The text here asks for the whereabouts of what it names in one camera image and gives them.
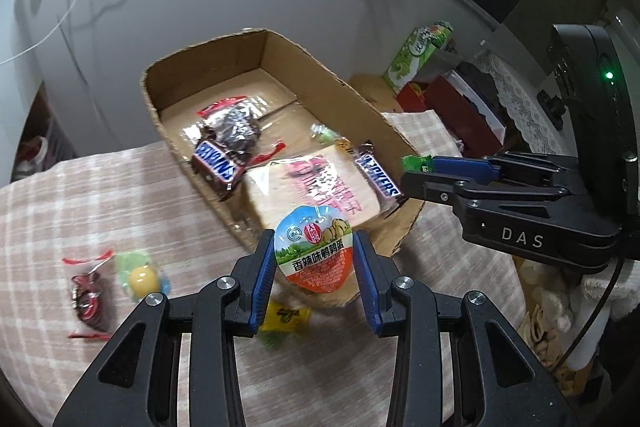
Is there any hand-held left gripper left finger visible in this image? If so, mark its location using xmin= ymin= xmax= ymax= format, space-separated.
xmin=52 ymin=229 xmax=277 ymax=427

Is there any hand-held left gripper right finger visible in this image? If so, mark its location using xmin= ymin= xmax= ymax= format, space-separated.
xmin=352 ymin=231 xmax=591 ymax=427

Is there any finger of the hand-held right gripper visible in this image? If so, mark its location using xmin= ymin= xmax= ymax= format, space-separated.
xmin=432 ymin=152 xmax=581 ymax=188
xmin=400 ymin=172 xmax=574 ymax=221

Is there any green candy packet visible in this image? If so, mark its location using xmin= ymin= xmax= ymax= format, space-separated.
xmin=402 ymin=154 xmax=434 ymax=173

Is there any brown chocolate bar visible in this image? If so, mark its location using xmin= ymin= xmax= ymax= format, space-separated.
xmin=191 ymin=139 xmax=249 ymax=202
xmin=352 ymin=146 xmax=404 ymax=204

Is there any round quail egg packet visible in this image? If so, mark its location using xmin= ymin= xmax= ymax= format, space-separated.
xmin=274 ymin=204 xmax=356 ymax=295

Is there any pink printed bread packet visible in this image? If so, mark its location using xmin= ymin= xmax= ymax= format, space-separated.
xmin=245 ymin=144 xmax=397 ymax=229

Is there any green jelly packet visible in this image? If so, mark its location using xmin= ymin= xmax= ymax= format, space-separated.
xmin=310 ymin=123 xmax=342 ymax=148

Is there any red date packet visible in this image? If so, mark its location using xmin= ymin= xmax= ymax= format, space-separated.
xmin=181 ymin=94 xmax=289 ymax=168
xmin=62 ymin=249 xmax=115 ymax=341

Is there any cardboard box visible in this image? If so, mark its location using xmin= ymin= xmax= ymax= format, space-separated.
xmin=141 ymin=28 xmax=426 ymax=258

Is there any yellow candy packet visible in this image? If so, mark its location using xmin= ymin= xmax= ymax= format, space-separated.
xmin=257 ymin=299 xmax=313 ymax=349

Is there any dark teapot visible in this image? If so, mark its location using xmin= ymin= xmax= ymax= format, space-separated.
xmin=537 ymin=90 xmax=567 ymax=130

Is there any red box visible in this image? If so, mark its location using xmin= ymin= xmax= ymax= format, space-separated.
xmin=397 ymin=74 xmax=506 ymax=158

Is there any white lace tablecloth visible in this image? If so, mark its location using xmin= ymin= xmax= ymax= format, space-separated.
xmin=475 ymin=52 xmax=577 ymax=158

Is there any black bag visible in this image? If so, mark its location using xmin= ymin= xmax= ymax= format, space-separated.
xmin=455 ymin=61 xmax=502 ymax=108

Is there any yellow jelly packet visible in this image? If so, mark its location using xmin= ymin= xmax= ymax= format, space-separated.
xmin=115 ymin=249 xmax=171 ymax=304

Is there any beige plush cloth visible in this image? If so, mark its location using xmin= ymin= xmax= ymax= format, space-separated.
xmin=516 ymin=257 xmax=613 ymax=389

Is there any white red container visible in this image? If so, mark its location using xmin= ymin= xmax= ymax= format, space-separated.
xmin=12 ymin=134 xmax=51 ymax=180

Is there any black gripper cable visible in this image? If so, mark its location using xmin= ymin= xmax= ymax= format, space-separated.
xmin=549 ymin=252 xmax=627 ymax=374

